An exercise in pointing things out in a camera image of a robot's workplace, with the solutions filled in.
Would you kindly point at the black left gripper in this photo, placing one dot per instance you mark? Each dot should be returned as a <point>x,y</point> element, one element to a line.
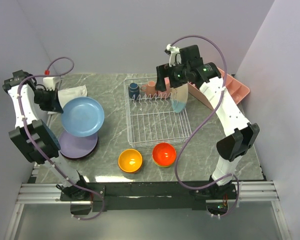
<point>54,104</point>

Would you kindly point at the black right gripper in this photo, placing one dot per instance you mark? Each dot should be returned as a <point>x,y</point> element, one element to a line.
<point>164,71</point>

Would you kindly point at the pink patterned cup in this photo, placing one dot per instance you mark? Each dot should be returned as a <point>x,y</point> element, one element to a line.
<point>149,89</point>

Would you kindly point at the pink plastic cup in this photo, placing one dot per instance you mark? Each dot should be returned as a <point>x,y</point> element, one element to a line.
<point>165,94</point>

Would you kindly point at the cream and blue plate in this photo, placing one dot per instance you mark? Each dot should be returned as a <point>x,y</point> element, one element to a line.
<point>179,98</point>

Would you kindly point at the dark blue ceramic mug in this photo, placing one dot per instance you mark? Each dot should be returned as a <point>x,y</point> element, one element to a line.
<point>133,91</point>

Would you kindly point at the lavender plate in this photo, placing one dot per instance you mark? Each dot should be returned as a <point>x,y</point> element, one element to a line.
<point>76,148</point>

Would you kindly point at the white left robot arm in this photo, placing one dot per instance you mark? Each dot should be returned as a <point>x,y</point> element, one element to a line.
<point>33,138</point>

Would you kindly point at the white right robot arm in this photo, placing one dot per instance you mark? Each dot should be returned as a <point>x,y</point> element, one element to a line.
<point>187,66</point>

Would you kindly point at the white folded cloth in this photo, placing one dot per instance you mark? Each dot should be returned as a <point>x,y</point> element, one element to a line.
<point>66,95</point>

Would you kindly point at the red-orange bowl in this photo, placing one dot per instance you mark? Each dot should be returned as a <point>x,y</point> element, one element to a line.
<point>164,154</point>

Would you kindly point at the orange-yellow bowl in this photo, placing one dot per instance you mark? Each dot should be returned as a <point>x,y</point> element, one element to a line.
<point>130,161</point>

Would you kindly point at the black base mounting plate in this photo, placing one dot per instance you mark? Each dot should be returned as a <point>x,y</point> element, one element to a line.
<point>117,196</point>

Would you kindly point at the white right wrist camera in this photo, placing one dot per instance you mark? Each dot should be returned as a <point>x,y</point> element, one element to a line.
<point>174,55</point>

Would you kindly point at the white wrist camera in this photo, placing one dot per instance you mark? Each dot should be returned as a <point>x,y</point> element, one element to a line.
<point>174,55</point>
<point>50,82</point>

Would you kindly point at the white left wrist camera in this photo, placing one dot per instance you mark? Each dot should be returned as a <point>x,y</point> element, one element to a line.
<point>50,82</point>

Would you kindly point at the white wire dish rack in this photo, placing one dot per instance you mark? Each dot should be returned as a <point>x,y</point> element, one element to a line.
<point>151,120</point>

